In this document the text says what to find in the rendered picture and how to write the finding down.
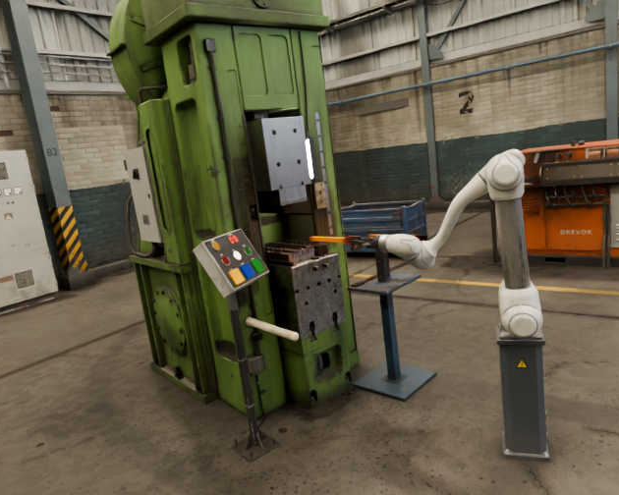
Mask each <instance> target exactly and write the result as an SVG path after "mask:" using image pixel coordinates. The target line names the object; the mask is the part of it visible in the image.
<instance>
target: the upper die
mask: <svg viewBox="0 0 619 495"><path fill-rule="evenodd" d="M256 194H257V200H258V206H283V205H287V204H292V203H297V202H302V201H306V200H308V199H307V192H306V185H303V186H297V187H292V188H287V189H281V190H276V191H269V192H256Z"/></svg>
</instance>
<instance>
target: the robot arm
mask: <svg viewBox="0 0 619 495"><path fill-rule="evenodd" d="M525 160H526V158H525V156H524V155H523V153H522V152H521V151H519V150H518V149H510V150H507V151H505V152H503V153H501V154H498V155H496V156H494V157H493V158H491V159H490V160H489V162H488V163H487V164H486V165H485V166H484V167H483V168H482V169H481V170H480V171H479V172H478V173H477V174H476V175H475V176H474V177H473V178H472V179H471V181H470V182H469V183H468V184H467V185H466V186H465V187H464V188H463V189H462V190H461V191H460V192H459V193H458V194H457V195H456V197H455V198H454V199H453V201H452V202H451V204H450V206H449V208H448V211H447V213H446V215H445V218H444V220H443V223H442V225H441V227H440V230H439V232H438V234H437V235H436V236H435V237H434V238H433V239H432V240H430V241H422V242H421V241H420V240H419V239H418V238H416V237H414V236H411V235H406V234H396V235H382V236H379V235H378V236H375V237H364V238H361V239H360V240H358V238H348V244H355V245H356V246H361V247H364V248H365V247H366V246H369V247H374V248H375V249H377V250H381V251H382V252H389V253H393V254H395V255H396V256H399V257H401V258H403V259H405V260H406V261H407V262H408V263H409V264H410V265H412V266H414V267H415V268H417V269H419V270H428V269H430V268H432V267H433V265H434V262H435V258H436V253H437V251H438V250H439V249H440V248H441V247H442V246H443V245H444V244H445V243H446V241H447V240H448V238H449V236H450V234H451V232H452V230H453V228H454V226H455V224H456V223H457V221H458V219H459V217H460V215H461V213H462V211H463V210H464V208H465V207H466V206H467V205H468V204H469V203H470V202H472V201H473V200H475V199H477V198H478V197H480V196H482V195H484V194H486V193H489V196H490V198H491V199H492V200H494V202H495V211H496V219H497V227H498V235H499V243H500V251H501V259H502V268H503V276H504V279H503V281H502V282H501V284H500V287H499V293H498V298H499V312H500V318H501V323H498V324H497V327H498V328H499V332H500V335H499V340H542V336H541V335H540V333H539V330H540V328H541V326H542V314H541V307H540V301H539V295H538V290H537V288H536V287H535V285H534V284H533V282H532V281H531V279H530V271H529V263H528V254H527V245H526V236H525V227H524V218H523V209H522V201H521V197H522V196H523V194H524V191H525V175H524V168H523V166H524V164H525V162H526V161H525Z"/></svg>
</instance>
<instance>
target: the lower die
mask: <svg viewBox="0 0 619 495"><path fill-rule="evenodd" d="M272 243H273V244H283V245H293V246H303V247H306V248H305V249H302V248H301V247H286V246H278V245H268V244H267V243H264V245H265V246H266V247H268V248H267V252H268V257H269V258H270V259H271V251H270V247H272V257H273V259H276V256H275V248H276V255H277V259H278V260H280V253H279V248H281V249H280V252H281V258H282V260H284V261H291V262H293V263H294V264H296V263H299V262H302V261H305V260H309V259H310V258H311V257H313V256H314V250H313V246H308V245H298V244H287V243H277V242H272ZM266 247H265V248H264V252H265V258H267V252H266ZM274 247H275V248H274ZM283 249H285V251H284V250H283ZM300 260H301V261H300Z"/></svg>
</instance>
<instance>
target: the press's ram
mask: <svg viewBox="0 0 619 495"><path fill-rule="evenodd" d="M247 129H248V136H249V143H250V149H251V156H252V162H253V174H254V180H255V187H256V191H257V192H269V191H276V190H281V189H287V188H292V187H297V186H303V185H308V184H311V179H310V165H309V158H308V150H307V143H306V135H305V127H304V119H303V116H297V117H282V118H268V119H259V120H255V121H251V122H247Z"/></svg>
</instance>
